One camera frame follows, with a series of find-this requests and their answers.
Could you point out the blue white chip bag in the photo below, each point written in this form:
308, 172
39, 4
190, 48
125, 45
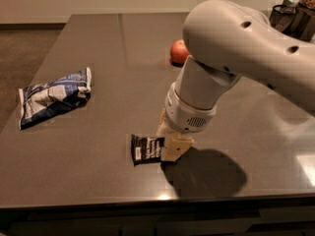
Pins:
44, 101

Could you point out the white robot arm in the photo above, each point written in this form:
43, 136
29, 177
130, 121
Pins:
225, 42

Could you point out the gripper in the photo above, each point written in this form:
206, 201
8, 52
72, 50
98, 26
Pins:
183, 117

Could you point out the black rxbar chocolate bar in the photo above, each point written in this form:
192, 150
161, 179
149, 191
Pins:
146, 149

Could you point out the dark snack box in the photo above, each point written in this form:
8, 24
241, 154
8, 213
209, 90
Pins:
299, 19

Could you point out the red apple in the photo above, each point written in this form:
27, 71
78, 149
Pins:
178, 52

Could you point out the black mesh cup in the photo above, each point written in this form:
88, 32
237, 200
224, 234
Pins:
282, 16

